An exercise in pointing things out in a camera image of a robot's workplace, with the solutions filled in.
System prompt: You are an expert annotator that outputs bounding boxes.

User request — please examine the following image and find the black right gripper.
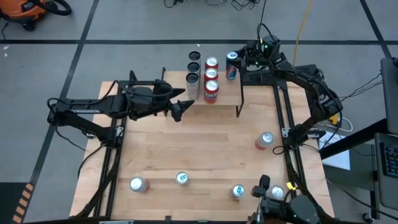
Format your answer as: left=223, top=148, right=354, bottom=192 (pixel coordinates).
left=237, top=34, right=285, bottom=75

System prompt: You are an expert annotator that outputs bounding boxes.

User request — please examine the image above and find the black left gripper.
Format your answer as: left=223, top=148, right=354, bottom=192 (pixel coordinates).
left=126, top=83, right=195, bottom=123

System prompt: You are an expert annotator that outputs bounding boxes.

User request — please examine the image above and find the slim silver blue can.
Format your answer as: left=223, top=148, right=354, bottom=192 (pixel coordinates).
left=230, top=184, right=246, bottom=200
left=225, top=51, right=239, bottom=81
left=175, top=171, right=190, bottom=187

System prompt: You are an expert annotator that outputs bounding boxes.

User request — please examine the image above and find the tall white Celsius can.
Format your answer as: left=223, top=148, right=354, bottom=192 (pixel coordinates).
left=187, top=61, right=201, bottom=75
left=185, top=72, right=201, bottom=101
left=188, top=50, right=202, bottom=64

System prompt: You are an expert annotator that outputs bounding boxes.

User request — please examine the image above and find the red Fanta strawberry can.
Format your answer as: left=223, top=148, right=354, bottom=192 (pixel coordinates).
left=203, top=79, right=220, bottom=105
left=205, top=56, right=219, bottom=70
left=204, top=67, right=219, bottom=81

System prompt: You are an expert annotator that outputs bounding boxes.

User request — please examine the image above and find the wooden shelf with black legs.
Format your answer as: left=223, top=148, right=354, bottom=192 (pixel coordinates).
left=158, top=67, right=245, bottom=118

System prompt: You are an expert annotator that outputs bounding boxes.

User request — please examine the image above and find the white paper sheet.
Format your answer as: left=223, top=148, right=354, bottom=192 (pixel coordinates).
left=318, top=132, right=351, bottom=171

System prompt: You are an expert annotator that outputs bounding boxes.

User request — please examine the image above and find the black desk beam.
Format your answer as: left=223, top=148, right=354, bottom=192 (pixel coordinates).
left=318, top=118, right=389, bottom=160

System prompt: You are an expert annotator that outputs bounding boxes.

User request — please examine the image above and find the grey monitor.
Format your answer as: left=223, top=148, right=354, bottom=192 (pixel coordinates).
left=379, top=57, right=398, bottom=134

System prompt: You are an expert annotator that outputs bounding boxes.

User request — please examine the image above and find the black keyboard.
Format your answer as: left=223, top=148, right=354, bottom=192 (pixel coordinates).
left=381, top=141, right=398, bottom=180

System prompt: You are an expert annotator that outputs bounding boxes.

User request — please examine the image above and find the orange shop vacuum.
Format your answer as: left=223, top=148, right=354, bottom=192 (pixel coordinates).
left=0, top=0, right=47, bottom=32

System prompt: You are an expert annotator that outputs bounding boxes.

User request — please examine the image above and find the black mat with orange stripes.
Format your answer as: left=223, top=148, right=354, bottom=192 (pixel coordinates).
left=0, top=182, right=35, bottom=224

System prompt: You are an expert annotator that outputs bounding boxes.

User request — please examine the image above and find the black metal rail frame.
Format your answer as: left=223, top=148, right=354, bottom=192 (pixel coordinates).
left=70, top=70, right=335, bottom=223

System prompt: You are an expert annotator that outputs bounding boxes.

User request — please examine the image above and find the yellow cable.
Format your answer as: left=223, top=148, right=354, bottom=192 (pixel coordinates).
left=292, top=0, right=313, bottom=63

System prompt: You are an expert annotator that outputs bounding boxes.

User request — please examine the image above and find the white cable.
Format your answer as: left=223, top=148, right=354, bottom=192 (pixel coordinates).
left=323, top=117, right=354, bottom=133

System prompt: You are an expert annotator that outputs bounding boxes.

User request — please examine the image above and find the black vacuum hose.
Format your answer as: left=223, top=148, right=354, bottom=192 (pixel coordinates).
left=34, top=0, right=73, bottom=16

